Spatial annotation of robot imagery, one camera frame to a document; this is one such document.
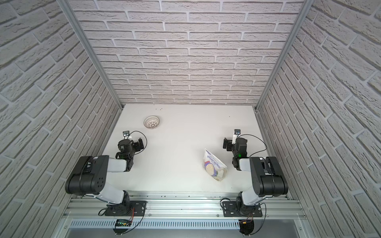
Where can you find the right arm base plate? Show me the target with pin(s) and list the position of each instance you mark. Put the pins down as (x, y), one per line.
(231, 209)

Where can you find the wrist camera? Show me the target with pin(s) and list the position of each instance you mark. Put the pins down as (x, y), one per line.
(236, 134)
(126, 134)

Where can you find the white slotted cable duct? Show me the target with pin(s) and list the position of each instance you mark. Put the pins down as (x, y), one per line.
(198, 224)

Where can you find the left aluminium corner post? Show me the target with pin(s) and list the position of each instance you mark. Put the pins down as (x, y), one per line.
(74, 22)

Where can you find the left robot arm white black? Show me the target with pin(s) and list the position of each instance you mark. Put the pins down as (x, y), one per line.
(89, 178)

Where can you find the green circuit board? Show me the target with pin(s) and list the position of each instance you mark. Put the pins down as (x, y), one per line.
(123, 223)

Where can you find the black round connector box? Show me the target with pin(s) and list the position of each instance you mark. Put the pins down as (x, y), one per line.
(246, 227)

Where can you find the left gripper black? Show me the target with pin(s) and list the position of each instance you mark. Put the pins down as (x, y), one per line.
(138, 145)

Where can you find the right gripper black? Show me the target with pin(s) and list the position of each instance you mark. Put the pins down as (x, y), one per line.
(226, 144)

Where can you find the right aluminium corner post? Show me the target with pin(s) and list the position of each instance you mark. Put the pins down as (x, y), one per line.
(285, 50)

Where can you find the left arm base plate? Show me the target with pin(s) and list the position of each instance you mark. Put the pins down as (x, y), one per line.
(129, 209)

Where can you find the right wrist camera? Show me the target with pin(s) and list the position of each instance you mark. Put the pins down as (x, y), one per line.
(236, 134)

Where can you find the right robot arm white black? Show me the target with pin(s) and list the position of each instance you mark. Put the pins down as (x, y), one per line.
(268, 180)

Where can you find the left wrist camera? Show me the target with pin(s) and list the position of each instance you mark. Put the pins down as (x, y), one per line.
(126, 134)

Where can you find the white oats bag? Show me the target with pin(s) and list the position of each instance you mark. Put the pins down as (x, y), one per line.
(214, 167)

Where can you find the aluminium corner post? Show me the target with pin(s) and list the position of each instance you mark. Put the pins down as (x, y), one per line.
(285, 50)
(74, 22)

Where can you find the patterned white breakfast bowl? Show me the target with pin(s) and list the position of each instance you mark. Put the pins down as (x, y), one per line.
(151, 122)

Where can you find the aluminium mounting rail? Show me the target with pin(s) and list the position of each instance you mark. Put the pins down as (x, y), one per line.
(196, 205)

